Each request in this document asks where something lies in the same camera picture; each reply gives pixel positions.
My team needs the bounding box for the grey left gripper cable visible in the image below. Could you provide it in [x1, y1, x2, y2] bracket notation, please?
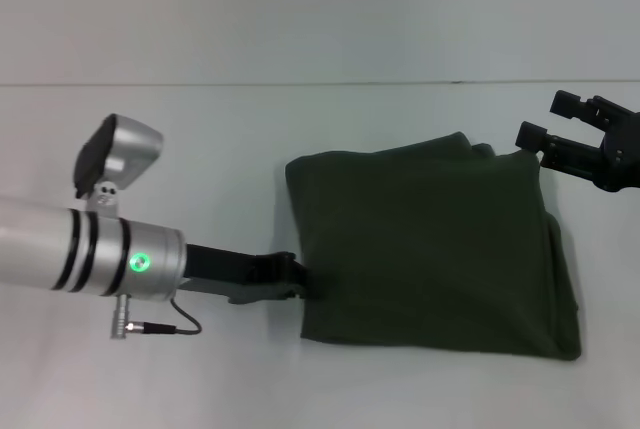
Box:
[124, 298, 204, 337]

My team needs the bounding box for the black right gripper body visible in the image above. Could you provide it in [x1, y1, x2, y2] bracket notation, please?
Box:
[591, 107, 640, 194]

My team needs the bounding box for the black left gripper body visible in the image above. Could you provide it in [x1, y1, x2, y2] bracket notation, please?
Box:
[180, 242, 266, 296]

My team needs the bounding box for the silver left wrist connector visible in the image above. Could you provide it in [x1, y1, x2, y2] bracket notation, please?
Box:
[110, 295, 133, 340]

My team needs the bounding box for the dark green t-shirt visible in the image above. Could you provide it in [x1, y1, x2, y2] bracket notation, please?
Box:
[284, 131, 584, 363]

